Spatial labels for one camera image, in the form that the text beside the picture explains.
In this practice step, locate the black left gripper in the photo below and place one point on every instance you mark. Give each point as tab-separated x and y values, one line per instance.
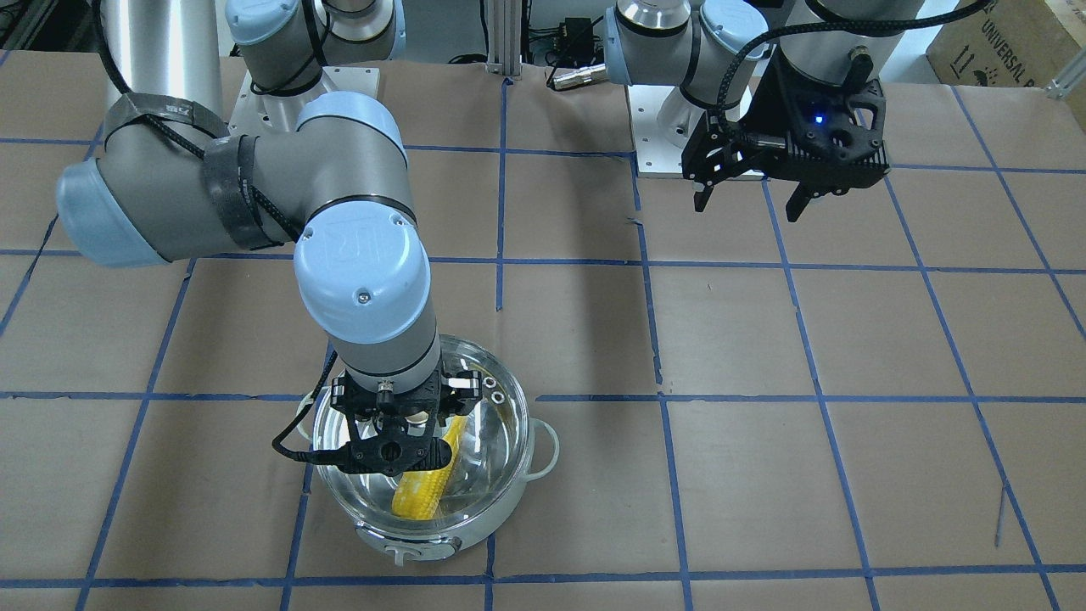
779	113

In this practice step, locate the glass pot lid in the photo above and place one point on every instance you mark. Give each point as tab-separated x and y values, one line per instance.
420	441

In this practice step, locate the yellow corn cob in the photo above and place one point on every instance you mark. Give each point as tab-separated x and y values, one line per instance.
418	493

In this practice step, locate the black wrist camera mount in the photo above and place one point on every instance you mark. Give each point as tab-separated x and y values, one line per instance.
392	453

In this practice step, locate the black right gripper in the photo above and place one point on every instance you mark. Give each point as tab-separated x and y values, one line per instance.
463	386

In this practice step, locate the cardboard box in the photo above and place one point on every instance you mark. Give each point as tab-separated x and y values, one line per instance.
1009	44

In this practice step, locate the pale green cooking pot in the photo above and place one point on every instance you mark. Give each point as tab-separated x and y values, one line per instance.
433	475

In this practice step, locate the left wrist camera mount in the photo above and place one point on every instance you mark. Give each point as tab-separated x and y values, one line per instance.
828	138

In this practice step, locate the aluminium frame post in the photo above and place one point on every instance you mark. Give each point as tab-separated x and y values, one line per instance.
505	37

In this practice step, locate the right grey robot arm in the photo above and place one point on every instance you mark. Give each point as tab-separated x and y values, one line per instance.
175	184

